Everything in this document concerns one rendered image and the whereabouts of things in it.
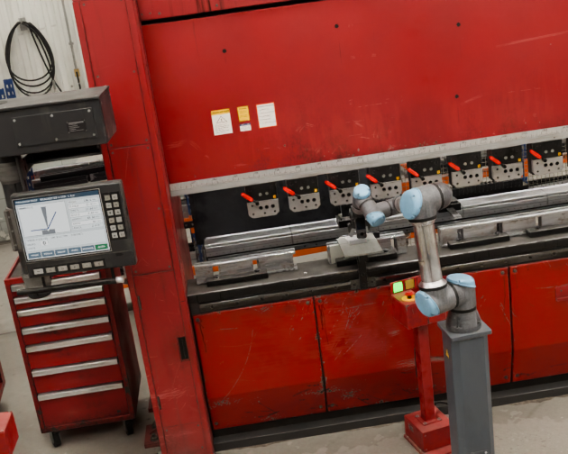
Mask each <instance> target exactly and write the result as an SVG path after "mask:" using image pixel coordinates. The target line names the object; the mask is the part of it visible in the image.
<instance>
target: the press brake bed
mask: <svg viewBox="0 0 568 454"><path fill-rule="evenodd" d="M441 271H442V277H443V279H445V280H446V277H447V276H448V275H451V274H466V275H469V276H471V277H473V278H474V282H475V285H476V287H475V292H476V306H477V311H478V313H479V315H480V317H481V319H482V320H483V321H484V322H485V323H486V324H487V325H488V326H489V327H490V328H491V332H492V334H488V348H489V363H490V391H491V406H492V407H494V406H500V405H505V404H514V403H519V402H523V401H526V400H535V399H541V398H546V397H554V396H559V395H567V394H568V300H564V301H559V302H557V301H556V300H555V288H556V287H558V286H568V246H562V247H556V248H550V249H544V250H533V251H527V252H521V253H515V254H509V255H503V256H497V257H491V258H486V259H475V260H469V261H463V262H457V263H451V264H445V265H441ZM419 275H420V268H416V269H410V270H404V271H399V272H393V273H387V274H381V275H375V276H369V277H367V278H368V287H369V288H367V289H362V290H361V289H360V281H359V278H352V279H346V280H340V281H334V282H328V283H323V284H316V285H311V286H300V287H294V288H288V289H282V290H276V291H270V292H264V293H258V294H252V295H241V296H236V297H229V298H224V299H218V300H212V301H206V302H200V303H194V304H189V309H190V314H191V319H192V324H193V329H194V334H195V340H196V345H197V355H198V359H199V365H200V370H201V375H202V380H203V386H204V390H205V396H206V404H207V409H208V413H209V418H210V422H211V427H212V432H213V436H214V447H215V452H217V451H223V450H228V449H236V448H242V447H249V446H253V445H260V444H266V443H271V442H275V441H282V440H294V439H300V438H306V437H311V436H316V435H323V434H328V433H333V432H339V431H348V430H353V429H358V428H363V427H371V426H376V425H382V424H388V423H394V422H402V421H405V420H404V415H405V414H409V413H413V412H416V411H419V410H420V401H419V391H418V381H417V376H416V365H415V352H414V348H415V342H414V332H413V329H407V328H406V327H405V326H404V325H402V324H401V323H400V322H398V321H397V320H396V319H394V318H393V312H392V302H391V292H390V284H389V283H392V282H396V281H399V280H402V279H406V278H410V277H415V276H419ZM427 328H428V339H429V349H430V360H431V370H432V381H433V392H434V401H436V402H437V401H442V402H447V393H446V381H445V370H444V348H443V336H442V330H441V329H440V328H439V327H438V326H437V322H432V323H429V324H428V325H427Z"/></svg>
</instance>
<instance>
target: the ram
mask: <svg viewBox="0 0 568 454"><path fill-rule="evenodd" d="M142 36H143V41H144V47H145V51H146V57H147V62H148V67H149V72H150V78H151V87H152V92H153V97H154V103H155V108H156V113H157V118H158V124H159V128H160V138H161V143H162V148H163V154H164V158H165V164H166V169H167V175H168V180H169V184H177V183H182V182H188V181H195V180H201V179H207V178H213V177H225V176H231V175H237V174H243V173H250V172H255V171H262V170H268V169H274V168H285V167H292V166H298V165H304V164H310V163H317V162H323V161H328V160H335V159H347V158H352V157H359V156H365V155H371V154H377V153H383V152H390V151H396V150H407V149H414V148H420V147H425V146H432V145H438V144H445V143H450V142H457V141H468V140H474V139H480V138H487V137H493V136H499V135H505V134H511V133H518V132H529V131H535V130H542V129H547V128H554V127H560V126H566V125H568V0H314V1H307V2H301V3H294V4H288V5H275V6H269V7H262V8H256V9H250V10H243V11H236V12H230V13H223V14H211V15H205V16H198V17H191V18H185V19H178V20H172V21H166V22H159V23H146V24H143V25H142ZM272 102H274V106H275V113H276V120H277V126H272V127H266V128H260V129H259V123H258V116H257V109H256V105H257V104H266V103H272ZM247 105H248V110H249V116H250V120H249V121H242V122H239V117H238V111H237V107H241V106H247ZM223 109H229V111H230V117H231V124H232V130H233V132H232V133H227V134H220V135H215V133H214V127H213V121H212V115H211V111H216V110H223ZM244 123H251V130H249V131H243V132H241V129H240V124H244ZM564 138H568V132H561V133H556V134H549V135H543V136H536V137H531V138H525V139H518V140H512V141H501V142H494V143H489V144H482V145H476V146H470V147H464V148H458V149H451V150H440V151H434V152H428V153H422V154H416V155H409V156H403V157H397V158H391V159H379V160H374V161H367V162H361V163H354V164H349V165H342V166H336V167H330V168H319V169H312V170H307V171H300V172H294V173H288V174H282V175H276V176H269V177H258V178H252V179H245V180H240V181H234V182H227V183H221V184H215V185H209V186H197V187H191V188H185V189H179V190H172V191H170V194H171V196H177V195H189V194H195V193H201V192H207V191H214V190H219V189H226V188H232V187H238V186H249V185H256V184H261V183H268V182H274V181H280V180H286V179H292V178H299V177H310V176H316V175H323V174H328V173H334V172H341V171H346V170H353V169H359V168H370V167H377V166H383V165H388V164H395V163H401V162H408V161H413V160H420V159H431V158H437V157H443V156H450V155H455V154H462V153H468V152H474V151H480V150H492V149H497V148H504V147H510V146H517V145H522V144H528V143H535V142H540V141H552V140H559V139H564Z"/></svg>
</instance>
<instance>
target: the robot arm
mask: <svg viewBox="0 0 568 454"><path fill-rule="evenodd" d="M452 199H453V192H452V189H451V188H450V187H449V186H448V185H447V184H446V183H443V182H434V183H431V184H427V185H424V186H419V187H414V188H411V189H410V190H408V191H406V192H404V193H403V195H402V196H397V197H394V198H391V199H389V200H386V201H382V202H379V203H377V204H376V203H375V201H374V200H373V199H372V197H371V190H370V189H369V187H368V186H366V185H364V184H360V185H358V186H356V187H355V188H354V190H353V204H352V205H351V207H352V208H349V217H350V220H351V222H352V223H348V232H349V236H350V237H351V238H352V237H353V235H354V232H355V231H356V237H357V239H365V238H366V237H367V232H368V231H369V229H370V227H371V226H372V227H377V226H380V225H381V224H383V223H384V222H385V220H386V218H387V217H390V216H392V215H396V214H399V213H403V216H404V217H405V218H406V219H408V222H409V223H411V224H412V225H413V229H414V234H415V241H416V246H417V257H418V263H419V268H420V275H421V282H420V283H419V284H418V287H419V291H417V292H416V295H415V302H416V305H417V308H418V309H419V311H420V312H421V313H422V314H423V315H425V316H427V317H432V316H436V315H439V314H440V313H445V312H447V311H449V312H448V314H447V318H446V321H445V326H446V329H447V330H448V331H450V332H453V333H460V334H465V333H472V332H475V331H478V330H479V329H480V328H481V326H482V323H481V317H480V315H479V313H478V311H477V306H476V292H475V287H476V285H475V282H474V278H473V277H471V276H469V275H466V274H451V275H448V276H447V277H446V280H445V279H443V277H442V271H441V265H440V259H439V253H438V247H437V241H436V235H435V224H434V222H435V220H436V218H437V216H436V211H439V210H442V209H444V208H445V207H447V206H448V205H449V204H450V203H451V202H452Z"/></svg>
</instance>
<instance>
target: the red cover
mask: <svg viewBox="0 0 568 454"><path fill-rule="evenodd" d="M285 1H291V0H136V2H137V6H138V12H139V17H140V21H141V22H142V21H149V20H155V19H161V18H169V17H175V16H181V15H188V14H200V13H207V12H213V11H220V10H226V9H233V8H239V7H246V6H253V5H265V4H271V3H277V2H285Z"/></svg>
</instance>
